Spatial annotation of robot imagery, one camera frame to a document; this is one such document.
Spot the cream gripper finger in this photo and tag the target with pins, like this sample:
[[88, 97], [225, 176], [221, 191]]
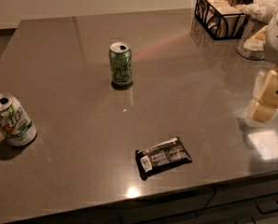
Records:
[[264, 104]]

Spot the crumpled white plastic bag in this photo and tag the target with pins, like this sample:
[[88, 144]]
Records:
[[261, 10]]

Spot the drawer handle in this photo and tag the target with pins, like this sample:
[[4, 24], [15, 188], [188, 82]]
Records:
[[267, 208]]

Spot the black rxbar chocolate wrapper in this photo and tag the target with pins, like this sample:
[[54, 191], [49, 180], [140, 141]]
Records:
[[161, 157]]

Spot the white 7up can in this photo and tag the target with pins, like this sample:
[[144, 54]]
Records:
[[15, 124]]

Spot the green soda can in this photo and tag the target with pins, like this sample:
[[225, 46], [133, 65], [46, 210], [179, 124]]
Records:
[[120, 58]]

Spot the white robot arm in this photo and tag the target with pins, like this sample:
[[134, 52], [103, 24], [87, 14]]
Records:
[[270, 50]]

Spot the clear glass jar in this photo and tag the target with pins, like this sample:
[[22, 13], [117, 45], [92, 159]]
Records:
[[251, 45]]

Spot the black wire basket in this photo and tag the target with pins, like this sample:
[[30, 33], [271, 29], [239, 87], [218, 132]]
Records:
[[222, 19]]

